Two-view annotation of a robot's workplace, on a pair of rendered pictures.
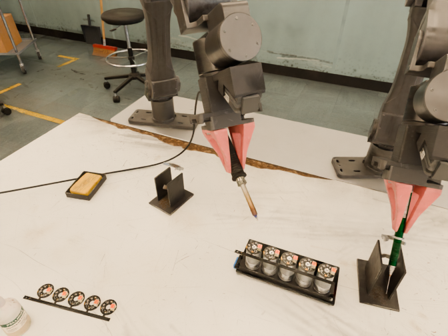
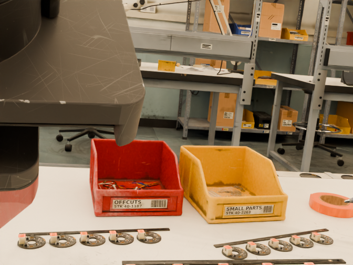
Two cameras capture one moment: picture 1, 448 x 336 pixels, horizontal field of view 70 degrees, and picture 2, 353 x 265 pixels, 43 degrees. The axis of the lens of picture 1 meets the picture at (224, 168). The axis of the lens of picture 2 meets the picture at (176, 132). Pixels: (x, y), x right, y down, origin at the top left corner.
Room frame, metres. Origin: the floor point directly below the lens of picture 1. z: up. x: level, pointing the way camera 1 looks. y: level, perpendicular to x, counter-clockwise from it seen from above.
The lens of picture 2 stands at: (0.48, -0.27, 0.95)
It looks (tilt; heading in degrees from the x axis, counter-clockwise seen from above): 12 degrees down; 146
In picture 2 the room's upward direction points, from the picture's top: 5 degrees clockwise
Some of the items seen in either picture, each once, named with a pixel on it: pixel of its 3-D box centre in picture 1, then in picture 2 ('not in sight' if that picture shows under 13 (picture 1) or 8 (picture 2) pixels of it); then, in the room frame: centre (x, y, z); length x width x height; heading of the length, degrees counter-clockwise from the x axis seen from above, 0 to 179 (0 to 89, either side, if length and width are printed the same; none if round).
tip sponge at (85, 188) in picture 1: (86, 185); not in sight; (0.53, 0.30, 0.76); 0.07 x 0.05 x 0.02; 168
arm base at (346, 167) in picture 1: (381, 155); not in sight; (0.59, -0.36, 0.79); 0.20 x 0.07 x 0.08; 89
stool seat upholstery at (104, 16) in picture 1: (123, 13); not in sight; (2.66, 0.77, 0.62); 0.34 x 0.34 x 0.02
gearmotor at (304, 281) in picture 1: (305, 273); not in sight; (0.29, -0.13, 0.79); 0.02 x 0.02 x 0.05
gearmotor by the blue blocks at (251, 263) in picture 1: (253, 257); not in sight; (0.32, -0.05, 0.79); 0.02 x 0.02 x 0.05
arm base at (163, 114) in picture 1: (163, 108); not in sight; (0.82, 0.17, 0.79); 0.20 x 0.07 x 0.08; 79
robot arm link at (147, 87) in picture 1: (162, 88); not in sight; (0.81, 0.17, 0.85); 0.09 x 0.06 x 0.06; 115
